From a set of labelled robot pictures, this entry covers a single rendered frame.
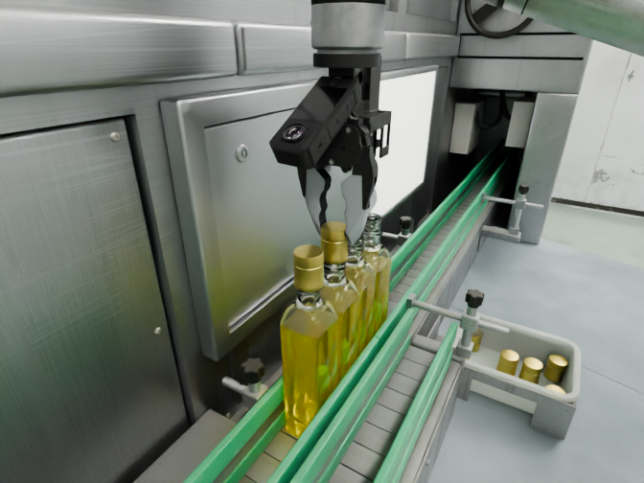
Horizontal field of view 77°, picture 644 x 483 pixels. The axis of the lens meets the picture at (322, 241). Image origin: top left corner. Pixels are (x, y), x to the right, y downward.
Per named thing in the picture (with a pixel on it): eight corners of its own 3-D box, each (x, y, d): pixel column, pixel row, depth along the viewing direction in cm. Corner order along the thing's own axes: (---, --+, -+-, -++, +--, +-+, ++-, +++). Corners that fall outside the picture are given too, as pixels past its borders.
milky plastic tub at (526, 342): (459, 339, 93) (465, 308, 90) (569, 376, 83) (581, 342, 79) (437, 388, 80) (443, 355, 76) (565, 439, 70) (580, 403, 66)
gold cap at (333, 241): (329, 248, 53) (329, 218, 51) (353, 255, 52) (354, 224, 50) (314, 260, 51) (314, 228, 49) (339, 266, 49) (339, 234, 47)
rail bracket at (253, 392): (239, 410, 60) (230, 340, 54) (276, 430, 57) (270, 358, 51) (220, 430, 57) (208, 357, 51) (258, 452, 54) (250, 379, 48)
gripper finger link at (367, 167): (381, 207, 46) (375, 127, 43) (376, 211, 45) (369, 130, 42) (345, 205, 48) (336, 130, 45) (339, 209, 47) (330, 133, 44)
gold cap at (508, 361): (517, 369, 83) (520, 353, 81) (513, 379, 80) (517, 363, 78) (498, 362, 84) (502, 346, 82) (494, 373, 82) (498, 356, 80)
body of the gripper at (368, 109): (390, 160, 50) (399, 53, 44) (359, 177, 43) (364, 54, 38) (336, 152, 53) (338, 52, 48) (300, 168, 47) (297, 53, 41)
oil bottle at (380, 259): (356, 338, 74) (361, 234, 65) (384, 349, 72) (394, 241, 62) (342, 356, 70) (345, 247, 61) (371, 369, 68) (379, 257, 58)
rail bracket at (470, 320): (407, 328, 76) (414, 271, 71) (501, 359, 69) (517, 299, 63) (402, 336, 74) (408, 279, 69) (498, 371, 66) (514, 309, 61)
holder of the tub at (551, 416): (436, 333, 96) (440, 307, 92) (567, 378, 83) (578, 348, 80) (412, 379, 83) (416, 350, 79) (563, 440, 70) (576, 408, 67)
